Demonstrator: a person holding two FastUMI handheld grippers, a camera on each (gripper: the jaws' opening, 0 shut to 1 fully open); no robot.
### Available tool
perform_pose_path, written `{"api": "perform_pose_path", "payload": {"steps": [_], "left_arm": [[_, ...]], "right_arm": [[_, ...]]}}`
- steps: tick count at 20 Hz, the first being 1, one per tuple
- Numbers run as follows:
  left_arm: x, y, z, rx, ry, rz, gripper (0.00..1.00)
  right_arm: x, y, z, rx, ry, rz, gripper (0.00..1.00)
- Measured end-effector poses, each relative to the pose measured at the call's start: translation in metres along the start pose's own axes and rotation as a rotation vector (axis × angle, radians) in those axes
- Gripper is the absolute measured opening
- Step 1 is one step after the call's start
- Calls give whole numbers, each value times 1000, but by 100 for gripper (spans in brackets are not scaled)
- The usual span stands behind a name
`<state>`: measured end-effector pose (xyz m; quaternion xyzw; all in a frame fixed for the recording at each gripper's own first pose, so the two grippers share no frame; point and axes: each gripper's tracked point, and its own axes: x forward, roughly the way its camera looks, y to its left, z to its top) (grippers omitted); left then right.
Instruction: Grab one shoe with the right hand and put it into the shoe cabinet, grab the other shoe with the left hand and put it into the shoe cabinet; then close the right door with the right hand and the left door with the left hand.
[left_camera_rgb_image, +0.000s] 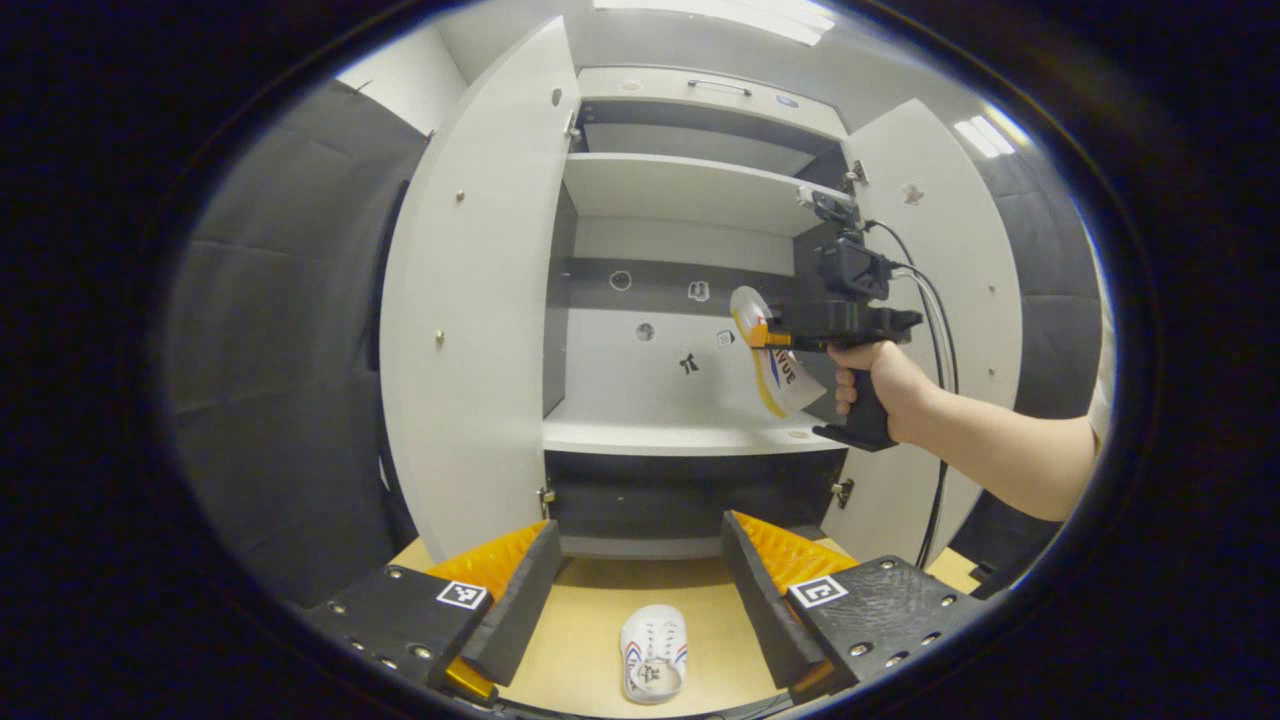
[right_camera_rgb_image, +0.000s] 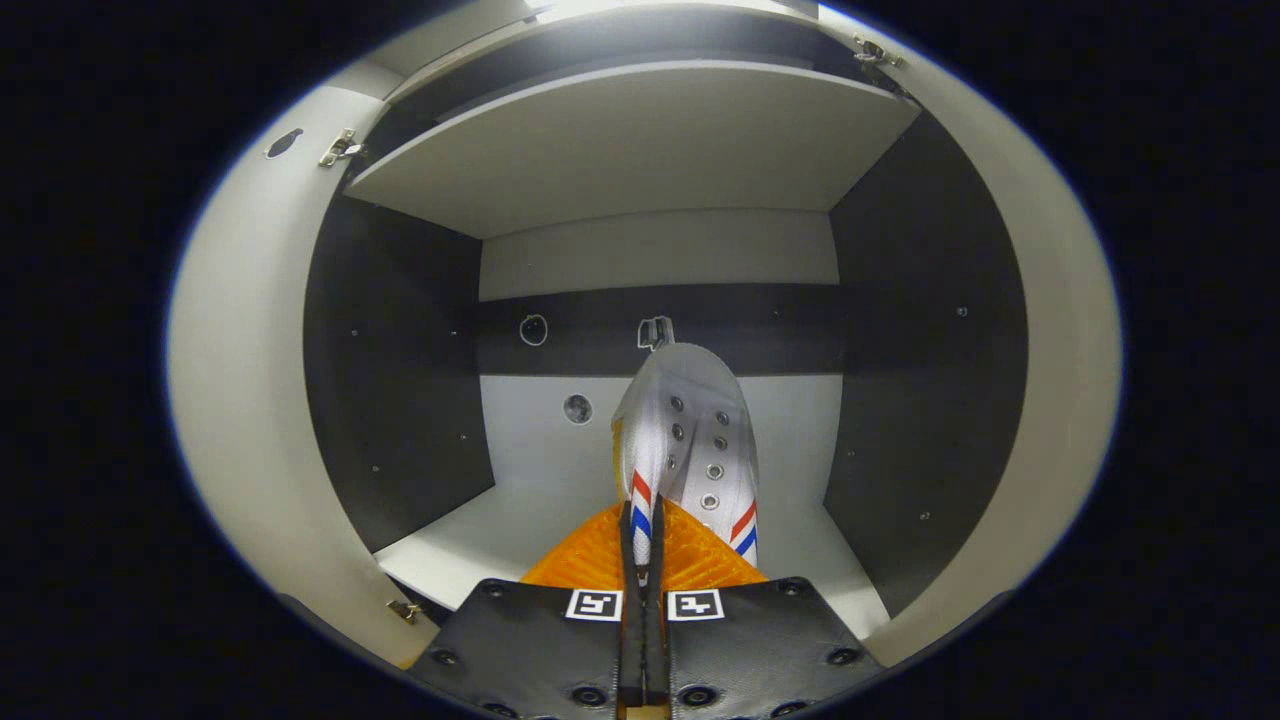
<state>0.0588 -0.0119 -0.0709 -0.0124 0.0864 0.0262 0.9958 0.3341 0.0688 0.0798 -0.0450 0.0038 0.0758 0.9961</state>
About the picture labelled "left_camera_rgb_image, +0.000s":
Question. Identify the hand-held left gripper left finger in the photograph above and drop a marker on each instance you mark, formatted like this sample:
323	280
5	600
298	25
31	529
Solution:
520	600

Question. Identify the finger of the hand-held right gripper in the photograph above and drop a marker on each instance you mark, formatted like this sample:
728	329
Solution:
765	335

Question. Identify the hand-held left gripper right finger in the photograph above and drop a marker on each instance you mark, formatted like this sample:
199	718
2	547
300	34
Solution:
765	600

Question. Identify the white striped shoe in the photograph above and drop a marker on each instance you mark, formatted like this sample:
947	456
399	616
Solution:
790	385
650	640

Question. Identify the grey cabinet door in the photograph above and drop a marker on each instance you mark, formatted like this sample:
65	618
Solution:
470	300
985	250

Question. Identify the ceiling light panel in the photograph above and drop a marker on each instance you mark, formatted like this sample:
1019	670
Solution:
985	135
720	15

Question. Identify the black backdrop cloth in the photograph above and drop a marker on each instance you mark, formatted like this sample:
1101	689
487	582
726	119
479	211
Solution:
280	350

